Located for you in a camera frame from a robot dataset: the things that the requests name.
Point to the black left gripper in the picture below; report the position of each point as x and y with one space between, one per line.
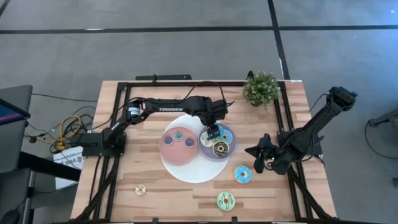
214 112

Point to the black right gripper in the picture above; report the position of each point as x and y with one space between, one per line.
280 160

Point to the white iced sprinkled donut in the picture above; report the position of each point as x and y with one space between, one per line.
204 141

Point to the chocolate sprinkled donut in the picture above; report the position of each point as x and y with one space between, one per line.
214 151

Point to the small teal iced donut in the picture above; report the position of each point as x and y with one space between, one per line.
180 138

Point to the mint donut with dark drizzle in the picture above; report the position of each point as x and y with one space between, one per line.
220 203

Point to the small cream donut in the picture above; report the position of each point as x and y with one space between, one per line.
137 191

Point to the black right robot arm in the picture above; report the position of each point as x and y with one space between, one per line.
314 124

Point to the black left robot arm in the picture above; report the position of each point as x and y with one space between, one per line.
174 107

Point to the purple round plate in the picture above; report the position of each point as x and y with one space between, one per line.
231 149

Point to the white round woven placemat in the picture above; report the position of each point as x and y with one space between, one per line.
196 171

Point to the pink round plate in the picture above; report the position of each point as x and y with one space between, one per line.
174 155

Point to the green potted plant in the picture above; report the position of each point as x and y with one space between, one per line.
261 88

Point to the black flat bar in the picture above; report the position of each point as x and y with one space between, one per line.
164 77

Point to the black floor stand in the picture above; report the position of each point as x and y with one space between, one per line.
385 119

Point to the white printed box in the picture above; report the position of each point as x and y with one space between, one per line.
70 155

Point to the dark monitor with coloured screen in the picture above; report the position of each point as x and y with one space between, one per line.
7 115

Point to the black metal rig frame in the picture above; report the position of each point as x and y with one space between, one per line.
264 83

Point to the small black bracket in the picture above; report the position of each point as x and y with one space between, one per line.
234 220
155 220

